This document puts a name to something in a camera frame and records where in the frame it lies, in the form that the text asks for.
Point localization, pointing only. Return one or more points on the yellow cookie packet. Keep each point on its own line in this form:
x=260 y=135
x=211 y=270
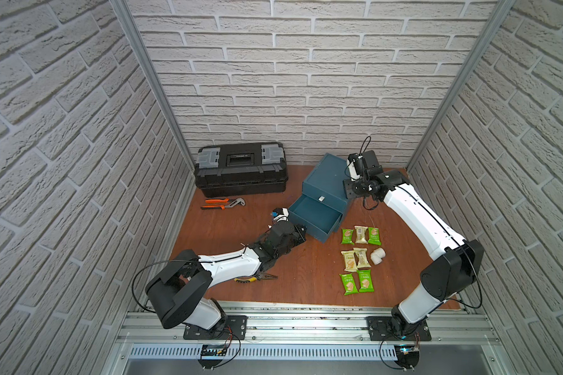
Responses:
x=350 y=261
x=361 y=233
x=362 y=258

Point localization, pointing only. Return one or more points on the right controller board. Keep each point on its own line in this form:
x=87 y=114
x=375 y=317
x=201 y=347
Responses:
x=407 y=357

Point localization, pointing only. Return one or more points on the green cookie packet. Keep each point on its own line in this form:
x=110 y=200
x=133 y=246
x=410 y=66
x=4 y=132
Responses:
x=349 y=284
x=365 y=281
x=373 y=236
x=347 y=236

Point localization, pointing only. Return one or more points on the teal drawer cabinet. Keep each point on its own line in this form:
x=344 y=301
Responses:
x=324 y=184

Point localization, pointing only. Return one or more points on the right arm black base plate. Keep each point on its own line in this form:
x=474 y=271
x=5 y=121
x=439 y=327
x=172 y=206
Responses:
x=392 y=328

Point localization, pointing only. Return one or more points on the black plastic toolbox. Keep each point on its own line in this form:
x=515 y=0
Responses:
x=241 y=169

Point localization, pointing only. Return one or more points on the orange handled groove pliers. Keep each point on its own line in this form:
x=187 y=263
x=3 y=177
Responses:
x=222 y=203

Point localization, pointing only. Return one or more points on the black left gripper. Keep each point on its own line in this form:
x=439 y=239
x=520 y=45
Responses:
x=298 y=230

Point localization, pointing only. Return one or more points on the yellow handled pliers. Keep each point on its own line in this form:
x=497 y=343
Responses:
x=257 y=277

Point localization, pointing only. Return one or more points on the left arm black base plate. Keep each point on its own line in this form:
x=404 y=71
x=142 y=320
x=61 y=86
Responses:
x=229 y=326

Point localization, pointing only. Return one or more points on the controller board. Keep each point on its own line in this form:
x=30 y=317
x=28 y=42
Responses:
x=407 y=357
x=212 y=356

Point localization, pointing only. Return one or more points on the aluminium corner profile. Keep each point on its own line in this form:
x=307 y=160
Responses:
x=134 y=36
x=487 y=34

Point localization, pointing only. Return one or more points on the left controller board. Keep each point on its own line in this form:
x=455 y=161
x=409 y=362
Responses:
x=212 y=356

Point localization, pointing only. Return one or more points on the right aluminium corner profile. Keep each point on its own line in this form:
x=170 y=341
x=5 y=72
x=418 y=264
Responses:
x=487 y=34

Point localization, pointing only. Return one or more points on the left aluminium corner profile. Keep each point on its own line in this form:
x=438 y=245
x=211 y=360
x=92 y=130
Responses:
x=134 y=36

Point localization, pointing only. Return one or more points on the white pipe elbow fitting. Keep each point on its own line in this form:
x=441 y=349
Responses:
x=378 y=255

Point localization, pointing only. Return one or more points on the teal pulled-out drawer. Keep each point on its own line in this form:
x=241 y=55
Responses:
x=319 y=220

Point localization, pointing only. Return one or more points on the aluminium front rail frame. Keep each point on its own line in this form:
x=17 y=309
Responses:
x=462 y=343

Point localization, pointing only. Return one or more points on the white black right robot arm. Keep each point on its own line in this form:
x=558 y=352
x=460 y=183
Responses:
x=456 y=261

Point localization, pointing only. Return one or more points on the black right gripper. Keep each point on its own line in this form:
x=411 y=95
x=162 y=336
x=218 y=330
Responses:
x=348 y=189

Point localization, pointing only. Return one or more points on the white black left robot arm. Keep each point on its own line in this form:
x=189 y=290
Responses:
x=177 y=291

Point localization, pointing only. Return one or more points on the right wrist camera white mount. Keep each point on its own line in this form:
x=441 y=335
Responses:
x=356 y=164

